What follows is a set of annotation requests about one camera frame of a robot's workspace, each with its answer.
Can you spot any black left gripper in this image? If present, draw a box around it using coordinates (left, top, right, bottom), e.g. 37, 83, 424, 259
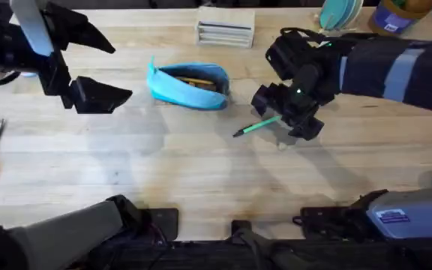
0, 1, 134, 115

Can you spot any blue soft zip bag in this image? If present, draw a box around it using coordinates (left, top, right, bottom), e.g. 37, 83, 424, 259
145, 55, 231, 111

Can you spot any black rail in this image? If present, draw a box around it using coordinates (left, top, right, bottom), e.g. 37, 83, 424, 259
69, 208, 432, 270

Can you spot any upright flat wrist plate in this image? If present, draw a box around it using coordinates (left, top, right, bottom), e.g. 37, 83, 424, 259
8, 0, 55, 58

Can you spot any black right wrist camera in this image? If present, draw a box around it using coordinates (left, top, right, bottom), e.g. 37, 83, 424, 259
264, 35, 300, 81

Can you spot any brown jar with purple label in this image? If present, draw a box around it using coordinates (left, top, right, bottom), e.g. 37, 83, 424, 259
367, 0, 432, 37

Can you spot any stack of teal plates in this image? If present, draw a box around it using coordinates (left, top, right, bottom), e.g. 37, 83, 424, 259
318, 0, 364, 32

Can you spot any green pen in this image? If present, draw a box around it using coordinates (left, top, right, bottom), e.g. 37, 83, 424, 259
232, 115, 283, 138

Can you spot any white slatted box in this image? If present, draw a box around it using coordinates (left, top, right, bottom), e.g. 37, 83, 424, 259
195, 6, 257, 50

